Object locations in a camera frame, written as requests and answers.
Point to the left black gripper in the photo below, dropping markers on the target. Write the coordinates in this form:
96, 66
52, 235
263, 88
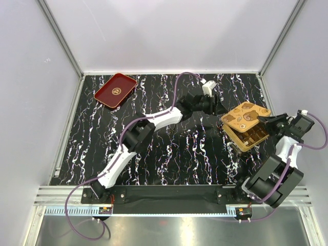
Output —
216, 108

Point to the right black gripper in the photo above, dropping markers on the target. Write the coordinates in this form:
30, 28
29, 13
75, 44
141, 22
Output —
269, 122

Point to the silver square tin lid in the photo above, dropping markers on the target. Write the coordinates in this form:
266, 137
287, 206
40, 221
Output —
244, 116

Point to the gold chocolate box tray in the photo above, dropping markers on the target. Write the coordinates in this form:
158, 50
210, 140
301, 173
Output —
244, 141

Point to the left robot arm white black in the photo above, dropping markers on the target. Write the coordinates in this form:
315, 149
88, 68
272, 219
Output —
138, 134

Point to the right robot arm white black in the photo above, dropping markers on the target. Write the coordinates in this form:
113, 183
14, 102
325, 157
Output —
278, 176

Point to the red lacquer tray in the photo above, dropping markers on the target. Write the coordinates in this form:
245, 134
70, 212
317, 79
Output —
113, 93

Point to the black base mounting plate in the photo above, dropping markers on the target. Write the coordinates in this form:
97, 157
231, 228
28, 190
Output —
185, 197

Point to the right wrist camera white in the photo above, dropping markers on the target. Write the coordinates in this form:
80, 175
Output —
303, 112

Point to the right aluminium corner post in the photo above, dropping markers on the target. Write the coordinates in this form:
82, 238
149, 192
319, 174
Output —
282, 35

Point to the aluminium corner post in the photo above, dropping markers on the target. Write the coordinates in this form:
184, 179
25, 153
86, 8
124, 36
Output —
59, 35
282, 35

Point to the left aluminium corner post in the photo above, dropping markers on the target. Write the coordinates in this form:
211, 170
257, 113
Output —
59, 35

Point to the aluminium frame rail front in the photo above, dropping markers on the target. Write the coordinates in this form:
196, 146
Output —
123, 211

